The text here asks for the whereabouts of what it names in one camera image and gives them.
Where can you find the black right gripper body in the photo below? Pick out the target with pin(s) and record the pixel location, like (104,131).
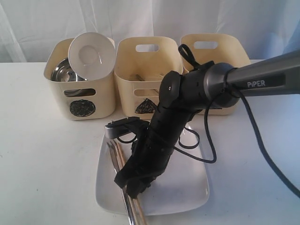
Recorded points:
(154,149)

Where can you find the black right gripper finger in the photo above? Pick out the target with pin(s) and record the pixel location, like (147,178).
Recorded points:
(136,186)
(129,171)

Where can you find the white square plate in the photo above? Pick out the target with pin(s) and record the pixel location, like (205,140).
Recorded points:
(182,187)

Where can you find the white plastic bowl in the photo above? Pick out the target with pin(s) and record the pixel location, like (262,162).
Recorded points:
(92,56)

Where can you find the stainless steel bowl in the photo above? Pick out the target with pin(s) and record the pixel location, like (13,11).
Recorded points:
(64,73)

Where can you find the stainless steel table knife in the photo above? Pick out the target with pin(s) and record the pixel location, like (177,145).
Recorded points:
(129,208)

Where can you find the stainless steel fork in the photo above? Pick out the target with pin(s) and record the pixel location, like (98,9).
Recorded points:
(115,158)

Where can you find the stainless steel spoon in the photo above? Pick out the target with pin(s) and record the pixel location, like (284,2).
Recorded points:
(145,78)

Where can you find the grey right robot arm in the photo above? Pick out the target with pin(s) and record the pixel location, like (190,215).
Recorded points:
(183,96)

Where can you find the cream bin with circle mark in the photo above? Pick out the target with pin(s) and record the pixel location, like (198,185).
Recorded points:
(99,105)

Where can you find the cream bin with triangle mark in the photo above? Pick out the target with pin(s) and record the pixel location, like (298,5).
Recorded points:
(145,56)

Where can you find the cream bin with square mark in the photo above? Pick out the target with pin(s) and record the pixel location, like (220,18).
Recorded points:
(219,48)

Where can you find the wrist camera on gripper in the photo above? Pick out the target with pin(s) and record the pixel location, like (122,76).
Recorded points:
(125,126)

